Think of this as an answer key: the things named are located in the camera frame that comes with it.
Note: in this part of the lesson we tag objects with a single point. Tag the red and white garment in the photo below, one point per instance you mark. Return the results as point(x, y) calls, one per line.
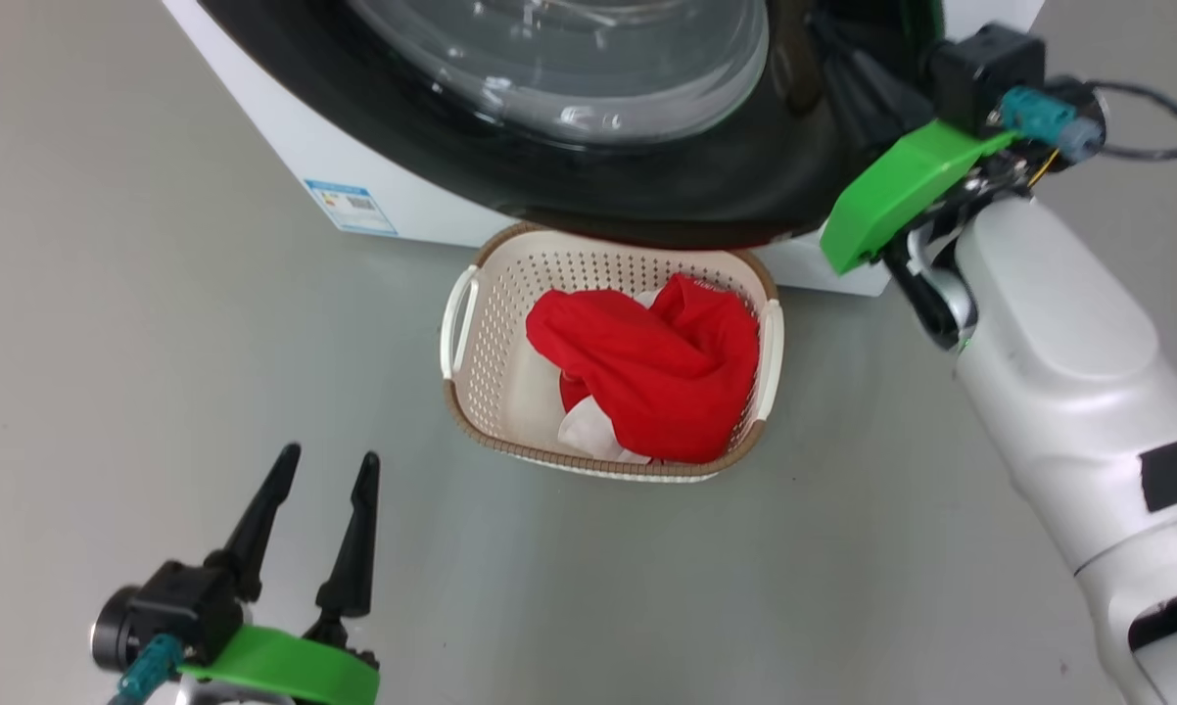
point(657, 372)

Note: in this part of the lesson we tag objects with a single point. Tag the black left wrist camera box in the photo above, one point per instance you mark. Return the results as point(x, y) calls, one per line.
point(182, 607)

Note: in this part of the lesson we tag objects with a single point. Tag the cream basket with brown rim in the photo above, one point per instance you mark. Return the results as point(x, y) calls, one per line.
point(495, 362)

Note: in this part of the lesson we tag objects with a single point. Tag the white front-load washing machine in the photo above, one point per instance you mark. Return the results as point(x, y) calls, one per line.
point(285, 147)

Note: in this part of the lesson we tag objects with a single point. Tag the black glass washing machine door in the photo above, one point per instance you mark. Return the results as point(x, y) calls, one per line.
point(686, 186)

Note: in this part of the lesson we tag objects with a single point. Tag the blue energy label sticker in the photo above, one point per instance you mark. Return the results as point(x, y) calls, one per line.
point(352, 208)

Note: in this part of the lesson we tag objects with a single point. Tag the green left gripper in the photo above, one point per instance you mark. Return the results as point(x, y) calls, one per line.
point(285, 668)

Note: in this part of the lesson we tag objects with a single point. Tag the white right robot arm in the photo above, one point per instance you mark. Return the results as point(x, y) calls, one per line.
point(1068, 382)

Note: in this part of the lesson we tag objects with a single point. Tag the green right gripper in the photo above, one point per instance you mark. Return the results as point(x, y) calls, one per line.
point(892, 191)

